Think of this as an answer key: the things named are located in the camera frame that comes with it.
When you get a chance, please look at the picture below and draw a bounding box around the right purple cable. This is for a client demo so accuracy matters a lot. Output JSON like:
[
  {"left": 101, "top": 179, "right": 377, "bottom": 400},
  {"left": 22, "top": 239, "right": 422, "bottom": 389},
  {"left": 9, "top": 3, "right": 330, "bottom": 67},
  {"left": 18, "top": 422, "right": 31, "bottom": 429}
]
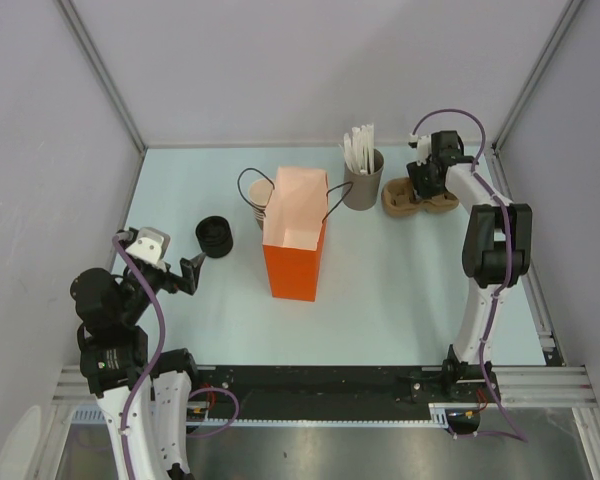
[{"left": 410, "top": 108, "right": 529, "bottom": 444}]

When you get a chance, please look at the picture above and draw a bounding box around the purple cable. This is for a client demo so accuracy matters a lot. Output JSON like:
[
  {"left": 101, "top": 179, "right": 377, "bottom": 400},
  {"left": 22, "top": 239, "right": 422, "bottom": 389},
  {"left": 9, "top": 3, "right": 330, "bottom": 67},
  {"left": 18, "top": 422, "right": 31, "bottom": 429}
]
[
  {"left": 110, "top": 229, "right": 166, "bottom": 480},
  {"left": 410, "top": 108, "right": 529, "bottom": 444}
]

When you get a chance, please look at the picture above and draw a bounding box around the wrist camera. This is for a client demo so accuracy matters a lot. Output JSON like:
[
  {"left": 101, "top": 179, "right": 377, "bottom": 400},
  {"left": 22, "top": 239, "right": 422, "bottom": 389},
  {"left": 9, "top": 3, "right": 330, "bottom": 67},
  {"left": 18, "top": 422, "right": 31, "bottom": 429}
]
[
  {"left": 125, "top": 227, "right": 171, "bottom": 271},
  {"left": 408, "top": 133, "right": 432, "bottom": 165}
]

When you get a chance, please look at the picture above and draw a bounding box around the stack of brown paper cups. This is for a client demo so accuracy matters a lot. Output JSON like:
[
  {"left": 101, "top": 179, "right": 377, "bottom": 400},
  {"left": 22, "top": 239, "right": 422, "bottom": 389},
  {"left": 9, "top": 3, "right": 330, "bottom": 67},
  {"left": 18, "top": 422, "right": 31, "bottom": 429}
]
[{"left": 248, "top": 179, "right": 275, "bottom": 229}]

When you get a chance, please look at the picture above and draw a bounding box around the remaining cardboard cup carrier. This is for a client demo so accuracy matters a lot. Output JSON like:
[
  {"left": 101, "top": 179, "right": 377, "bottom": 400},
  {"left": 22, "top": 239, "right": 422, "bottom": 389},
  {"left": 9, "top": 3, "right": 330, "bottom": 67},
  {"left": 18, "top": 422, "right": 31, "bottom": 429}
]
[{"left": 382, "top": 194, "right": 459, "bottom": 218}]

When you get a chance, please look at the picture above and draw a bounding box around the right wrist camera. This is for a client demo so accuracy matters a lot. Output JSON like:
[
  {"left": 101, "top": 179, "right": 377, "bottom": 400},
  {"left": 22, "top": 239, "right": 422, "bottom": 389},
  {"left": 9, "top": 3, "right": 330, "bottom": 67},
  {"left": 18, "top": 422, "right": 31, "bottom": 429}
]
[{"left": 408, "top": 133, "right": 432, "bottom": 165}]

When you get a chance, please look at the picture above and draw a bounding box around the stack of black lids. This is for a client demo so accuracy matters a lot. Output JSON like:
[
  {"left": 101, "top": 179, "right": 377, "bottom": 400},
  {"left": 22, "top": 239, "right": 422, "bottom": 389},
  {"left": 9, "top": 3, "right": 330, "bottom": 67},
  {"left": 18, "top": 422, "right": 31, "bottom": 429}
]
[{"left": 195, "top": 216, "right": 233, "bottom": 259}]

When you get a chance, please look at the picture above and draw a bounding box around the orange paper bag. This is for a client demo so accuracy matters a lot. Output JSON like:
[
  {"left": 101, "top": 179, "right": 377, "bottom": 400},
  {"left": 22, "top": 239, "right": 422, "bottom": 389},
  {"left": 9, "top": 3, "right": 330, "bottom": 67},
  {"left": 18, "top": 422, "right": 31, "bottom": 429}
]
[{"left": 256, "top": 166, "right": 353, "bottom": 302}]

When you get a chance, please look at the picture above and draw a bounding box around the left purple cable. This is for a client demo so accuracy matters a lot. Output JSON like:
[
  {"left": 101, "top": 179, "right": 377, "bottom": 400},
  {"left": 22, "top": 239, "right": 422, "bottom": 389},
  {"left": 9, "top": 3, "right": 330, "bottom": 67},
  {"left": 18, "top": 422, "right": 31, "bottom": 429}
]
[{"left": 110, "top": 229, "right": 166, "bottom": 480}]

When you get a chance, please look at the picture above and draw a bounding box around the white slotted cable duct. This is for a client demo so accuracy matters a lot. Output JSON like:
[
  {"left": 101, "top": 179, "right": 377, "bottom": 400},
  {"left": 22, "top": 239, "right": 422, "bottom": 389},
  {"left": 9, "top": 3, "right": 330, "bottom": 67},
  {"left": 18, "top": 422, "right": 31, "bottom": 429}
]
[{"left": 72, "top": 403, "right": 481, "bottom": 429}]

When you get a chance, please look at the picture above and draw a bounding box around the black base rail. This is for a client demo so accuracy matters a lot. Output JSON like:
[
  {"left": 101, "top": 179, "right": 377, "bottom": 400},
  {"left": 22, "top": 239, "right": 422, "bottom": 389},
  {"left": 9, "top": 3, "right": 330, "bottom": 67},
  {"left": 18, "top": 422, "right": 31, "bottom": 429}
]
[{"left": 194, "top": 365, "right": 488, "bottom": 422}]

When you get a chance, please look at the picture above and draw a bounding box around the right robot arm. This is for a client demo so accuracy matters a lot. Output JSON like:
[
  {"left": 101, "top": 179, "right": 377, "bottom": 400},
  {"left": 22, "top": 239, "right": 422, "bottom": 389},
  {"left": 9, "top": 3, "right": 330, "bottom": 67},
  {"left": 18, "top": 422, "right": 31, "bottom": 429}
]
[{"left": 407, "top": 131, "right": 532, "bottom": 402}]

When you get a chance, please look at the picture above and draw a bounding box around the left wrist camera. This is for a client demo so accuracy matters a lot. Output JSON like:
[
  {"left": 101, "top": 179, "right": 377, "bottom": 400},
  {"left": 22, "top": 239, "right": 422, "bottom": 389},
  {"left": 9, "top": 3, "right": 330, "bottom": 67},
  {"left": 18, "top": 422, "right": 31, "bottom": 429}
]
[{"left": 125, "top": 227, "right": 171, "bottom": 271}]

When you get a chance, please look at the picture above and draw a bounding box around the grey cylindrical holder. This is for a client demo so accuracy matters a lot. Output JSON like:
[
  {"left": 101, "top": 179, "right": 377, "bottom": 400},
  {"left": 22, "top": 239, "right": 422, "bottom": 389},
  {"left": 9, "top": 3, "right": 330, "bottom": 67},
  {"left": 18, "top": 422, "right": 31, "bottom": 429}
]
[{"left": 342, "top": 149, "right": 384, "bottom": 211}]

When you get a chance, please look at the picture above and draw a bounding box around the brown cardboard cup carrier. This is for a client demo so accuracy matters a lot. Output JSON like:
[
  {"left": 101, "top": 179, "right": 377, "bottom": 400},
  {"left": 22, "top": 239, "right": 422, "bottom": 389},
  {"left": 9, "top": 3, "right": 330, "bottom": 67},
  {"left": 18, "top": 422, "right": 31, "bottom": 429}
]
[{"left": 382, "top": 179, "right": 460, "bottom": 209}]

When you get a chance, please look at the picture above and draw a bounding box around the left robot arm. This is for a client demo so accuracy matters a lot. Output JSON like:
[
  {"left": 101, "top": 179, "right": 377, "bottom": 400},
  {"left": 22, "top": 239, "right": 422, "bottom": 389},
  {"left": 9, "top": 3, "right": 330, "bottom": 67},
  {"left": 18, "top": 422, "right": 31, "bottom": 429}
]
[{"left": 70, "top": 254, "right": 205, "bottom": 479}]

